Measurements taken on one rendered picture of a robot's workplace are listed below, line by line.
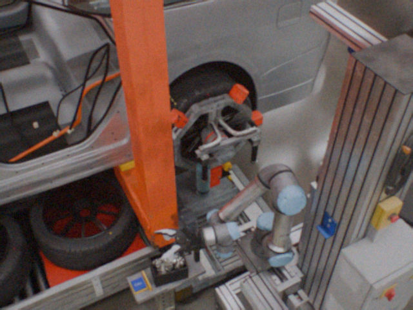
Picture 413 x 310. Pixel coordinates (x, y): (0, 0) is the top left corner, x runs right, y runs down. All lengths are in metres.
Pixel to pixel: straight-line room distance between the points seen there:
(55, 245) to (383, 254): 1.85
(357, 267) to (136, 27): 1.28
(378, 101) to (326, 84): 3.30
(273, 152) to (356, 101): 2.46
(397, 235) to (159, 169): 1.13
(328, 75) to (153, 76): 3.24
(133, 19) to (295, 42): 1.51
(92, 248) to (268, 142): 1.92
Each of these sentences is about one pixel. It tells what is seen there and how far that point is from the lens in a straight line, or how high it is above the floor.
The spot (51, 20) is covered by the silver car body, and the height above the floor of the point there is 1.01.
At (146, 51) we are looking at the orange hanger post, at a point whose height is 1.87.
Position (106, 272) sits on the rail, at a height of 0.37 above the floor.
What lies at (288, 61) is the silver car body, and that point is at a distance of 3.25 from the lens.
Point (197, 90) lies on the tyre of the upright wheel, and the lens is 2.90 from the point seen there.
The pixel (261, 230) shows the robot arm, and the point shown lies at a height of 1.02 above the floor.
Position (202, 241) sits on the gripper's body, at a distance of 2.11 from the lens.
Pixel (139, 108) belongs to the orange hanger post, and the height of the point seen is 1.59.
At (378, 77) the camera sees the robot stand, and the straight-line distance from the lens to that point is 1.67.
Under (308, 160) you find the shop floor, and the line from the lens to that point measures 4.19.
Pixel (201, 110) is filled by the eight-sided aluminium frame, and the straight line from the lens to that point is 2.85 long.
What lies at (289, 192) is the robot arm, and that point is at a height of 1.46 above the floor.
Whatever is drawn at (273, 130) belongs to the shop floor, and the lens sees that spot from 4.40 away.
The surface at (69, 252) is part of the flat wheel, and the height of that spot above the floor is 0.48.
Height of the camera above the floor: 2.97
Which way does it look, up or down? 46 degrees down
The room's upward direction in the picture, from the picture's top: straight up
